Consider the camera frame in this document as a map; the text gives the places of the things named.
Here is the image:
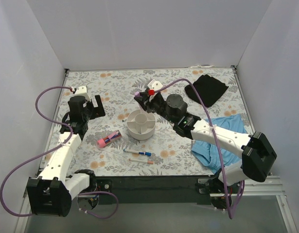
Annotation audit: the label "orange capped white marker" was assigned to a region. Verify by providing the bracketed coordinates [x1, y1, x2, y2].
[128, 158, 154, 165]

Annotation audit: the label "purple highlighter pen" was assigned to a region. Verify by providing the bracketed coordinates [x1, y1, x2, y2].
[134, 91, 145, 114]

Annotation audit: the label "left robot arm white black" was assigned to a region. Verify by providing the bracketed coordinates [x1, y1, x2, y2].
[26, 95, 106, 216]

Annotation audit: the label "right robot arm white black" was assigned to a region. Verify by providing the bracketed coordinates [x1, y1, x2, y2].
[134, 92, 277, 193]

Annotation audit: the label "white round divided organizer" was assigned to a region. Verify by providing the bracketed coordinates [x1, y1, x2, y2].
[126, 109, 156, 141]

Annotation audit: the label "pink pack of pens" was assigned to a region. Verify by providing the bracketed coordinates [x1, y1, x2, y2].
[97, 130, 122, 148]

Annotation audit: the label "floral table mat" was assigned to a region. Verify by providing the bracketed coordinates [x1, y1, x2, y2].
[42, 68, 254, 178]

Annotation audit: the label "blue capped white marker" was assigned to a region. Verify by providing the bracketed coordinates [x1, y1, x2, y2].
[123, 149, 152, 156]

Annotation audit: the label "black folded cloth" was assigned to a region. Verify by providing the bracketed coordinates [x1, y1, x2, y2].
[193, 74, 228, 108]

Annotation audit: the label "light blue shorts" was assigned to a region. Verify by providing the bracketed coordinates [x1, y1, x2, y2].
[192, 114, 247, 173]

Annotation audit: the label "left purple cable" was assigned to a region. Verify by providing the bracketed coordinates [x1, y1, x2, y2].
[0, 86, 119, 219]

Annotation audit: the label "purple cable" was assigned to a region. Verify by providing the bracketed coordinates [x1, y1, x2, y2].
[0, 86, 119, 219]
[156, 78, 245, 219]

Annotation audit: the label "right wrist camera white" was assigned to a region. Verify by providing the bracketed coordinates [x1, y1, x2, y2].
[147, 79, 163, 96]

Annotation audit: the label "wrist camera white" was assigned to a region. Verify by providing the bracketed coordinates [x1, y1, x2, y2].
[147, 79, 163, 96]
[70, 85, 90, 101]

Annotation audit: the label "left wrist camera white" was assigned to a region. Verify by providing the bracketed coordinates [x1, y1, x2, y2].
[70, 85, 90, 101]

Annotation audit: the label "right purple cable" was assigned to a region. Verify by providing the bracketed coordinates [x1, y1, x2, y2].
[156, 78, 245, 219]

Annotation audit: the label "aluminium frame rail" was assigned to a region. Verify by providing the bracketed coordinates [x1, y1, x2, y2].
[16, 176, 297, 233]

